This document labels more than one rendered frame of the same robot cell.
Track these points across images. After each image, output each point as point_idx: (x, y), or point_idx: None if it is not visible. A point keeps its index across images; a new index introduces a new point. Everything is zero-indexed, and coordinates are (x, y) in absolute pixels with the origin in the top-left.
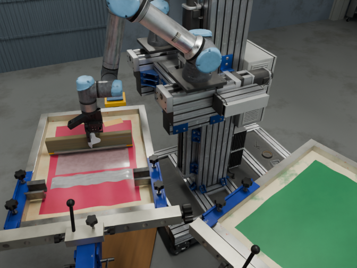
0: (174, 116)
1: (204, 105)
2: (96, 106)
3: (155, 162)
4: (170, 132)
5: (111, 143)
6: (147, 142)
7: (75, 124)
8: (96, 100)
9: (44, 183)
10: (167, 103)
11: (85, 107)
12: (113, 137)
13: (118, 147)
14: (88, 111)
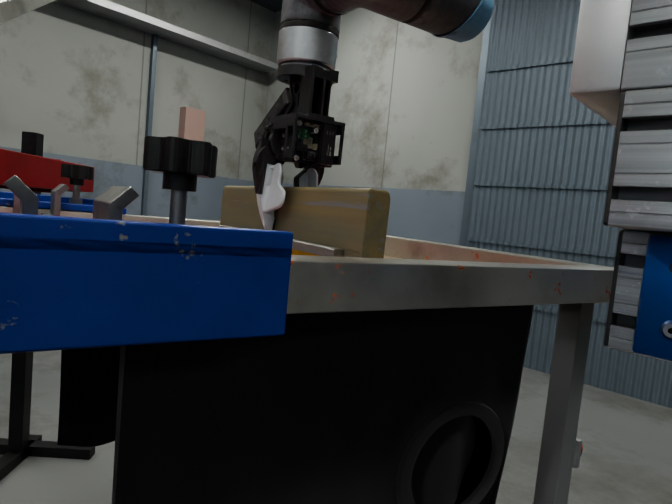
0: (628, 135)
1: None
2: (316, 50)
3: (150, 165)
4: (617, 326)
5: (310, 235)
6: (401, 260)
7: (263, 124)
8: (321, 29)
9: (55, 191)
10: (580, 13)
11: (278, 41)
12: (321, 203)
13: (314, 250)
14: (279, 58)
